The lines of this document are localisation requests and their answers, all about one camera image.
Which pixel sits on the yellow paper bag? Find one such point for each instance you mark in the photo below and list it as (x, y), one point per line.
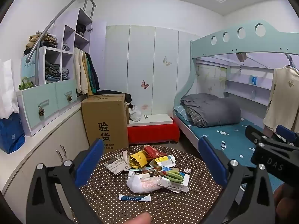
(137, 159)

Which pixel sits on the white board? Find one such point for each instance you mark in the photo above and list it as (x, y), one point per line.
(154, 118)

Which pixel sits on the blue shopping bag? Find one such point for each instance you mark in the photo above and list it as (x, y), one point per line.
(11, 135)

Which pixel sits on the beige paper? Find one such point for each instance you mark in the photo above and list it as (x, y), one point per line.
(125, 156)

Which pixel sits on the red snack packet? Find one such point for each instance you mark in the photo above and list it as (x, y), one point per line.
(154, 151)

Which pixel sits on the brown polka dot tablecloth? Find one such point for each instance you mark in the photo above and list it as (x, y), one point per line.
(163, 205)

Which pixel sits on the pale yellow butterfly sticker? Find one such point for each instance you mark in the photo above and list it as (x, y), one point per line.
(167, 61)

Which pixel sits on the dark olive folded clothes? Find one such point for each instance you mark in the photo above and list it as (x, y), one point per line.
(52, 70)

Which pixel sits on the grey folded clothes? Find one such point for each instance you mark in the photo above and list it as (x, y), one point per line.
(66, 47)

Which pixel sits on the large cardboard box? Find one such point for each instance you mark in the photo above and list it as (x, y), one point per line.
(102, 114)

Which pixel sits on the white carton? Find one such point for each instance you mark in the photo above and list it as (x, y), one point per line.
(177, 187)

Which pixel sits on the pile of mixed clothes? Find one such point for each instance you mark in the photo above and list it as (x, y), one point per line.
(42, 42)

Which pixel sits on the teal bunk bed frame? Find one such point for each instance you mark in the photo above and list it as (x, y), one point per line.
(203, 49)

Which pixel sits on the black hanging coat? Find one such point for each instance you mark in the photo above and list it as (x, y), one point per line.
(95, 73)

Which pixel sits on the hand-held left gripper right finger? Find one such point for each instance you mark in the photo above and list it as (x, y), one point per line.
(211, 161)

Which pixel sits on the cream hanging jacket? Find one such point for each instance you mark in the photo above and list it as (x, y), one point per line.
(80, 74)

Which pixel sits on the beige hanging sweater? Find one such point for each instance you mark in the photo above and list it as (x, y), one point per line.
(282, 93)

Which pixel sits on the white knotted plastic bag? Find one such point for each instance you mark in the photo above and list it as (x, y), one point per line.
(135, 114)

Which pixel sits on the narrow teal drawer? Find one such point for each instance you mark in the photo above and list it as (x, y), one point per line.
(65, 91)

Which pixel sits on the translucent plastic bottle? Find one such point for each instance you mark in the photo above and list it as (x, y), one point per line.
(253, 95)

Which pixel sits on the grey metal handrail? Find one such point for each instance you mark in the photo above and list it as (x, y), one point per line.
(86, 1)

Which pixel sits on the beige curved cabinet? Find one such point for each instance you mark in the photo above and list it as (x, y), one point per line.
(46, 140)

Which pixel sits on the blue box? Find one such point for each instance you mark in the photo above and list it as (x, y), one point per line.
(253, 80)

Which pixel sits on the blue striped pillow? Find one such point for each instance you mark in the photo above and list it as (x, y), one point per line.
(179, 112)

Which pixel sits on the white wall shelf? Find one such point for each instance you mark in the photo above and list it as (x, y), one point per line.
(238, 93)

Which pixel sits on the yellow carton box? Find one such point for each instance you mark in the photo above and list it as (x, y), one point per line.
(161, 161)

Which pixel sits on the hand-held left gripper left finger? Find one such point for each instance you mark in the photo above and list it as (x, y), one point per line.
(90, 161)

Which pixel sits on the black cloth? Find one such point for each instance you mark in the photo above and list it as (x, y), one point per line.
(126, 96)

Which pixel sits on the faded pink butterfly sticker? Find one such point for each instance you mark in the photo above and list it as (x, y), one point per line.
(144, 106)

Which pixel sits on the white wardrobe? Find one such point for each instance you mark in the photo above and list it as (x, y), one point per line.
(140, 63)

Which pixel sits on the wide teal drawer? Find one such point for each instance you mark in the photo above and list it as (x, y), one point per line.
(37, 98)

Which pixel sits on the teal printed bed sheet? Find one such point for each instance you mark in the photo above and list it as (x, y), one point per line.
(222, 140)

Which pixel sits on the translucent plastic bag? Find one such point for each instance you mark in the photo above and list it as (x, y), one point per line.
(140, 184)

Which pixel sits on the green snack packet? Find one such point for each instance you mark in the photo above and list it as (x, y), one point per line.
(174, 176)

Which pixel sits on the green hanging garment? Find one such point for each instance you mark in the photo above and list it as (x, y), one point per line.
(91, 85)

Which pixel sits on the grey quilt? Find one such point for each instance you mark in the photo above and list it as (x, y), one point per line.
(215, 109)

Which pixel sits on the green plant decoration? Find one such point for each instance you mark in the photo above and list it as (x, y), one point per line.
(25, 85)

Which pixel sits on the white blue tube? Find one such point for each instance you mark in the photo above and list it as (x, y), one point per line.
(134, 197)

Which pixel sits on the white cube shelf staircase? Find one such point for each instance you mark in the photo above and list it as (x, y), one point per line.
(42, 58)

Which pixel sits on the red storage bench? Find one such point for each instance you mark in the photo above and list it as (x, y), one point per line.
(151, 133)

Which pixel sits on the small white paper scrap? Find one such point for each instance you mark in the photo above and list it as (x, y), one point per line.
(186, 170)

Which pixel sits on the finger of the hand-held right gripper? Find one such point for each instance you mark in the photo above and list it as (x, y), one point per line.
(253, 133)
(286, 131)

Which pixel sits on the person's right hand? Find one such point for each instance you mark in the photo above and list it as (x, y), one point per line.
(283, 198)

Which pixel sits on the grey printed paper wrapper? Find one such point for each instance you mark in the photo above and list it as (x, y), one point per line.
(115, 165)

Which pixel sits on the brown hanging cap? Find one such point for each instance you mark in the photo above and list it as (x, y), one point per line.
(241, 57)

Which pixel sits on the black folded clothes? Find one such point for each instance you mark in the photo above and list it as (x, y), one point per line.
(80, 29)

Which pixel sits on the person's left hand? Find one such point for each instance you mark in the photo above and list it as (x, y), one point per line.
(137, 219)

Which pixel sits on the blue clothes hanger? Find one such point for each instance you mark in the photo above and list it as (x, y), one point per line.
(290, 61)

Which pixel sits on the pine cone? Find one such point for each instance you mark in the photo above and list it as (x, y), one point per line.
(41, 112)
(69, 98)

